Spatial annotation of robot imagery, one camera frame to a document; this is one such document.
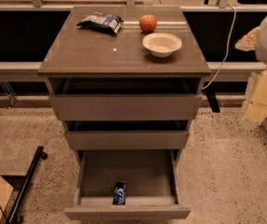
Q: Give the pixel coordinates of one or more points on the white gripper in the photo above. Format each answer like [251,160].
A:
[256,102]

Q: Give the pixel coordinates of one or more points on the blue pepsi can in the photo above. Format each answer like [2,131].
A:
[119,196]

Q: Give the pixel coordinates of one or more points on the grey drawer cabinet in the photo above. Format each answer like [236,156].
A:
[86,53]

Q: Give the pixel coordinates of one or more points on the bottom grey drawer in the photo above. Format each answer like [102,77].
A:
[151,181]

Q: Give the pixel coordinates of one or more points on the grey drawer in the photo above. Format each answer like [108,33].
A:
[133,134]
[135,98]
[151,181]

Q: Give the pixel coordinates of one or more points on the top grey drawer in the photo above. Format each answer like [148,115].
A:
[135,98]

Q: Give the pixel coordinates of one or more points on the middle grey drawer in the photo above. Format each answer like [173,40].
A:
[133,134]

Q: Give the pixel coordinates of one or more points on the white bowl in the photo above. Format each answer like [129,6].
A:
[162,44]

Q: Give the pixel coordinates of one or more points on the red apple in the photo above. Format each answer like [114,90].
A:
[148,23]

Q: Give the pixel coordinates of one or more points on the blue white chip bag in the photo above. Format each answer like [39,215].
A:
[102,21]

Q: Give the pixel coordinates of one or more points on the black metal stand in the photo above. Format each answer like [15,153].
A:
[13,217]

